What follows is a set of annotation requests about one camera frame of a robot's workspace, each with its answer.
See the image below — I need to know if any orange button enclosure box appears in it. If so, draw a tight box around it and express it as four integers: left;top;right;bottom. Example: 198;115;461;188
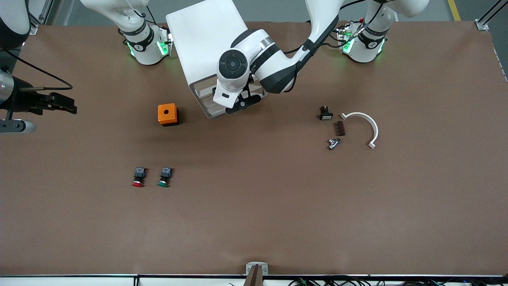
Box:
158;103;179;127

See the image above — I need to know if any brown table mat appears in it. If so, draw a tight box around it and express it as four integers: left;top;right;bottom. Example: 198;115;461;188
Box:
0;21;508;276

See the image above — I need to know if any black cable bundle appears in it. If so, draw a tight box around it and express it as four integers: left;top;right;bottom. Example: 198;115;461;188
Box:
288;277;477;286

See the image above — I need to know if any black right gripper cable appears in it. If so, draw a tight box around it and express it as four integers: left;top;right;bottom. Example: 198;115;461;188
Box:
0;48;74;91

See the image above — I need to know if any black arm base cable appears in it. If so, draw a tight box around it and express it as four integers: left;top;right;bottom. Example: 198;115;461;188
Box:
329;22;346;44

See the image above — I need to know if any aluminium frame profile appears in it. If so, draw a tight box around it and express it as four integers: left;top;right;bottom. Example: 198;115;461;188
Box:
27;0;54;35
475;0;508;30

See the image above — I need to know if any green push button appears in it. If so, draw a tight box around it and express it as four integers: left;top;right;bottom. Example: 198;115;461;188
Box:
157;166;174;187

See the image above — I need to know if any white table edge rail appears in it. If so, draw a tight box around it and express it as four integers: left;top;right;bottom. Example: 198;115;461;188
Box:
0;275;508;286

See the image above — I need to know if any brown support bar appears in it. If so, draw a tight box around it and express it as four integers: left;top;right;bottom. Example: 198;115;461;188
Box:
243;264;265;286

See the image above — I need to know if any white curved plastic bracket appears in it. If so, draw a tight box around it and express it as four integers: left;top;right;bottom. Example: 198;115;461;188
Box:
340;112;379;149

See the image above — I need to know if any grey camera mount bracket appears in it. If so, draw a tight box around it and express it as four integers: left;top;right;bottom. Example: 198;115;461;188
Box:
246;262;269;276

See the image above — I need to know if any red push button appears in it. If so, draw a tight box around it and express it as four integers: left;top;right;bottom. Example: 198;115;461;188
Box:
132;167;148;187

